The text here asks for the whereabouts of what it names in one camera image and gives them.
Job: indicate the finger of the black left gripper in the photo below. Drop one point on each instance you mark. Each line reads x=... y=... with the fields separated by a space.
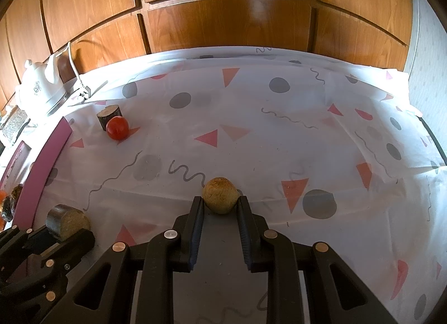
x=59 y=250
x=18 y=243

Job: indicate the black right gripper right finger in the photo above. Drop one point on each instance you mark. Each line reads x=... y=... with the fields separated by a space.
x=305 y=282

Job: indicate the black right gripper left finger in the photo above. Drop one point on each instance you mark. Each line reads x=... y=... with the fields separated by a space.
x=135 y=282

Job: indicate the dark log piece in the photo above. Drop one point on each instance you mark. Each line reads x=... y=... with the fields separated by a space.
x=63 y=221

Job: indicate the dark elongated avocado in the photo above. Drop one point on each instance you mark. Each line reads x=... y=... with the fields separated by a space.
x=9 y=203

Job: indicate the yellow-green round fruit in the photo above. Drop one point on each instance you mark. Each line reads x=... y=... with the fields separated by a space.
x=220 y=195

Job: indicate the red tomato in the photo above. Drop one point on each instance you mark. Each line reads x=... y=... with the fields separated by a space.
x=118 y=128

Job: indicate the orange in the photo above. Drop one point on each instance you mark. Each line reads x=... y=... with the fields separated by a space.
x=3 y=194

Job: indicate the pink rimmed white tray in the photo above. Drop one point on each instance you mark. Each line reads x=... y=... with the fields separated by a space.
x=29 y=163

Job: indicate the glittery tissue box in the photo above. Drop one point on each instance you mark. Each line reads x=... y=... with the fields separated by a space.
x=12 y=125

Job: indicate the patterned white tablecloth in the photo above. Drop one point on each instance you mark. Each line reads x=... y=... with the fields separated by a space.
x=325 y=150

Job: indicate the upright wooden log piece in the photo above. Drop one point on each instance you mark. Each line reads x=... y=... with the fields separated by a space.
x=107 y=114

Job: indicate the white ceramic electric kettle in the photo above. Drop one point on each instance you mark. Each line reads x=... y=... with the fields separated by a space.
x=41 y=88

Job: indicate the wooden wall cabinet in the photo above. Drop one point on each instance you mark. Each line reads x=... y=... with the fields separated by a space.
x=370 y=32

